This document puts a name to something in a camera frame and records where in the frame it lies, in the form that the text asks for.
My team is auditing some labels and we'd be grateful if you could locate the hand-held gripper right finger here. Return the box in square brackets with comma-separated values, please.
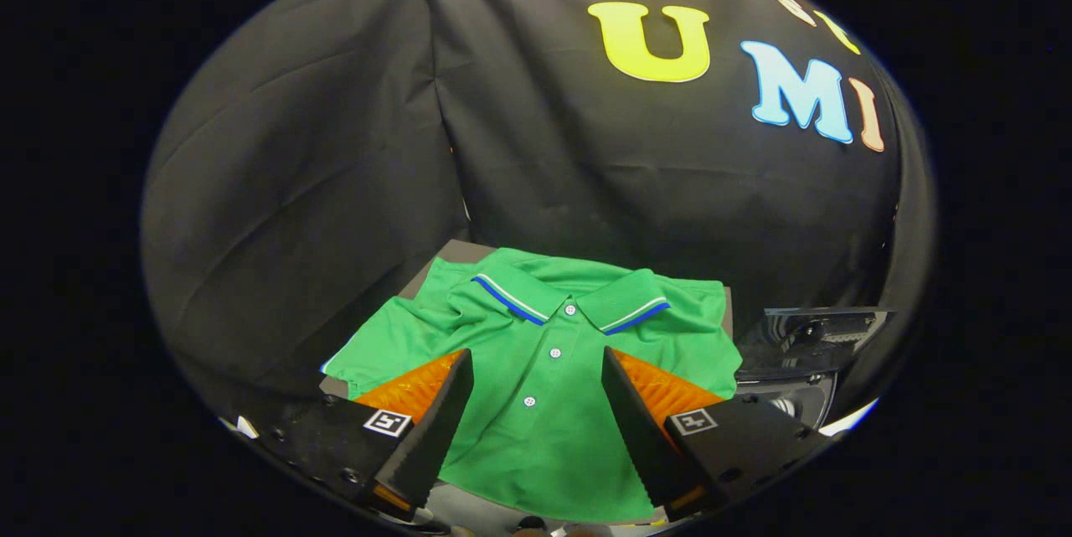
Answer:
[600, 346, 838, 521]

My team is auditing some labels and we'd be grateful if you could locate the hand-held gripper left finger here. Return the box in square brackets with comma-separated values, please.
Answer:
[251, 348, 475, 521]

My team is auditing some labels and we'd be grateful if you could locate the green polo shirt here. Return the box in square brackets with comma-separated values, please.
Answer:
[321, 248, 743, 524]

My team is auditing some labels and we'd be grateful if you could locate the grey cabinet with dark top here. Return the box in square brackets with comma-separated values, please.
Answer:
[321, 239, 734, 400]

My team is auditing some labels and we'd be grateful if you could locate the white table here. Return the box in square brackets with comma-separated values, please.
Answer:
[817, 399, 880, 437]

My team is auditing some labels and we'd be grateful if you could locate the black backdrop cloth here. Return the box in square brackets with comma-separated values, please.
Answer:
[141, 0, 937, 429]

